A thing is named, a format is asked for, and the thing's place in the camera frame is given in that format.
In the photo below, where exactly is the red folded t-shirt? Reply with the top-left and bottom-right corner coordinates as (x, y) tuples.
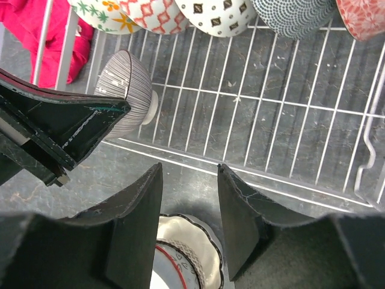
(0, 0), (94, 89)

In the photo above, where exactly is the grey hexagon pattern bowl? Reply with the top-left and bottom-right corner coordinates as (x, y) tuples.
(252, 0), (337, 40)

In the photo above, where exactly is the brown lattice pattern bowl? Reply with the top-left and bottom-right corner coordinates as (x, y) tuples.
(156, 239), (206, 288)

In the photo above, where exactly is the blue triangle pattern bowl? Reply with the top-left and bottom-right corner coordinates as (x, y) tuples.
(119, 0), (189, 35)

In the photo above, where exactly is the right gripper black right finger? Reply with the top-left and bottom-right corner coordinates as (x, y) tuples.
(217, 164), (384, 288)

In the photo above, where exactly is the white wire dish rack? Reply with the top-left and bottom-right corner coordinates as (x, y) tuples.
(31, 0), (385, 211)

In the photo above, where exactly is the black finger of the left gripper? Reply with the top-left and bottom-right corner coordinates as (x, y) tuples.
(1, 70), (131, 187)

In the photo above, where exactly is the floral orange green bowl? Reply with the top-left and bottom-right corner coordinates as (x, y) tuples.
(67, 0), (141, 35)

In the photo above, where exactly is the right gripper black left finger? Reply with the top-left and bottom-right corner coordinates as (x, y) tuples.
(1, 163), (163, 288)

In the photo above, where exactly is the red rimmed bowl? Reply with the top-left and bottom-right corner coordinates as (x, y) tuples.
(176, 0), (257, 37)

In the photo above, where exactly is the purple striped bowl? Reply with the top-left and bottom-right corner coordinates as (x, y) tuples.
(94, 50), (158, 139)

